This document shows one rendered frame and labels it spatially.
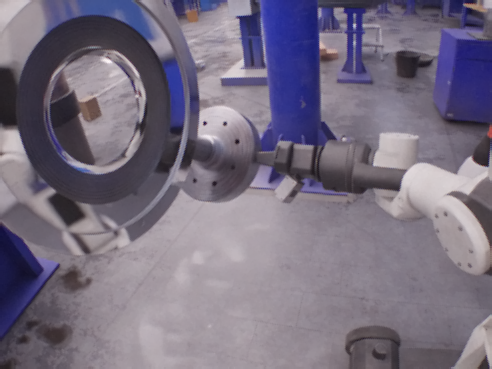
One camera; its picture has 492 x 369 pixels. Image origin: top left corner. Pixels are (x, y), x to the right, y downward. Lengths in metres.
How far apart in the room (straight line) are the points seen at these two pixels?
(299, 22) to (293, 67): 0.25
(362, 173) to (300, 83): 1.40
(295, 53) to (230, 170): 1.26
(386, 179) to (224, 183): 0.31
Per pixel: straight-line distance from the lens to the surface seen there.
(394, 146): 0.52
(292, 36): 1.79
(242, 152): 0.62
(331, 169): 0.53
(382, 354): 1.10
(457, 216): 0.29
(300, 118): 1.94
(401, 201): 0.48
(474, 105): 3.14
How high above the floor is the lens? 1.21
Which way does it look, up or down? 35 degrees down
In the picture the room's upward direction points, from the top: 8 degrees counter-clockwise
